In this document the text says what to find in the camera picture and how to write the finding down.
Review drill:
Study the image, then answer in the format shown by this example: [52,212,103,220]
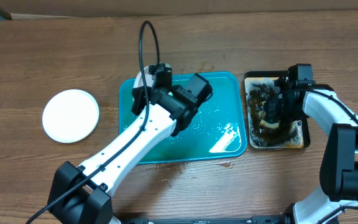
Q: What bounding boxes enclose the white plate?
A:
[133,65,154,88]
[42,89,99,144]

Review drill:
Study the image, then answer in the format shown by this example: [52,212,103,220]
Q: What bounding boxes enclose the green and yellow sponge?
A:
[258,110,280,129]

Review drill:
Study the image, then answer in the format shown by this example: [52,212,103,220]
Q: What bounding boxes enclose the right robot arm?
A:
[261,64,358,223]

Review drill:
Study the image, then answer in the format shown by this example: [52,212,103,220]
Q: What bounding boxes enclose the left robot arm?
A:
[45,63,213,224]

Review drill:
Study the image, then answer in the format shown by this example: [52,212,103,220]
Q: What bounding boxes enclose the black soapy water tray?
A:
[244,70,310,149]

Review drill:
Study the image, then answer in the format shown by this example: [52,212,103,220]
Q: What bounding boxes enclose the teal plastic tray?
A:
[118,71,248,165]

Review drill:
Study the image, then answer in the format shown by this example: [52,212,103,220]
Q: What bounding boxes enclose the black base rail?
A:
[120,214,293,224]

